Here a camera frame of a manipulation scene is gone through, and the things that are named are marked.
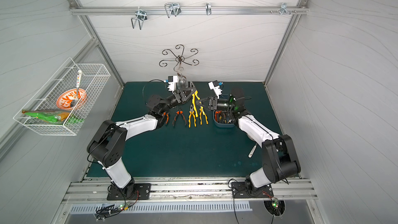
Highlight large yellow black pliers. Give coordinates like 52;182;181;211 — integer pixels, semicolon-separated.
200;107;208;125

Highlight small yellow black pliers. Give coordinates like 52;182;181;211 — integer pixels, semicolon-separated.
189;105;197;128

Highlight orange black pliers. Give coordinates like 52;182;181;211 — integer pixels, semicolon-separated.
172;109;187;128

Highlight orange long nose pliers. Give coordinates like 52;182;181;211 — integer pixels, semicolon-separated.
161;112;170;125

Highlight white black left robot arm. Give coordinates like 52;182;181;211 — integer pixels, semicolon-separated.
87;82;197;195

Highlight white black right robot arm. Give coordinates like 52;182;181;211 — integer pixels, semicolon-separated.
195;88;301;190

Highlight teal plastic storage box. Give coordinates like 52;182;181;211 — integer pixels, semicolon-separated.
213;110;235;128

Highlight clear wine glass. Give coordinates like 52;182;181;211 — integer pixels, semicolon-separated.
177;75;189;89

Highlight metal hook clamp middle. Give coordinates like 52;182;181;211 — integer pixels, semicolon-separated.
164;3;181;18

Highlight metal hook clamp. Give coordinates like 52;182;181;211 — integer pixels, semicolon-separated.
131;9;148;30
269;3;297;16
164;3;181;18

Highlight metal hook small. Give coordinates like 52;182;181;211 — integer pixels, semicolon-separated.
205;3;211;16

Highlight metal hook clamp left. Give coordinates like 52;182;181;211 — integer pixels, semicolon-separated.
131;9;148;30

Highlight spoon in basket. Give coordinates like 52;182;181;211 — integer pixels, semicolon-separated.
70;70;83;108

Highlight metal hook clamp right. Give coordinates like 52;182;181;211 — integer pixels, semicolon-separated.
269;3;297;16

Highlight orange patterned plate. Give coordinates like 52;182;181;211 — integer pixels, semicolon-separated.
56;89;88;111

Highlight green snack bag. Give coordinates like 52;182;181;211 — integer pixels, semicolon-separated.
21;110;85;124

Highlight yellow handled pliers in box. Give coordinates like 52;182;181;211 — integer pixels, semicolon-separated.
214;111;232;124

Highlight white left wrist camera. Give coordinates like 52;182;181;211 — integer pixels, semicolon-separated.
164;75;179;92

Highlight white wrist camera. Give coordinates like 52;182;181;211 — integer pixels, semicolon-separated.
208;80;223;99
164;75;179;92

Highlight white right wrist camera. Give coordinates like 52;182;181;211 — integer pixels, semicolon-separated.
208;80;223;99

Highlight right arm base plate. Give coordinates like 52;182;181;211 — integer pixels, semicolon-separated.
229;181;274;199

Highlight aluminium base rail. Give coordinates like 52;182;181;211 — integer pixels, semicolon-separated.
62;177;318;204

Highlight white vented cable duct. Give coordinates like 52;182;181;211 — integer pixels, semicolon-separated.
69;201;252;214

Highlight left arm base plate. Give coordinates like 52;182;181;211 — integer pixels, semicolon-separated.
106;183;152;201

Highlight white wire basket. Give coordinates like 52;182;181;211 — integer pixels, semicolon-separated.
13;58;110;136

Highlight aluminium cross rail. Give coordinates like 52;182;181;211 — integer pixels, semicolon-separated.
69;5;309;16

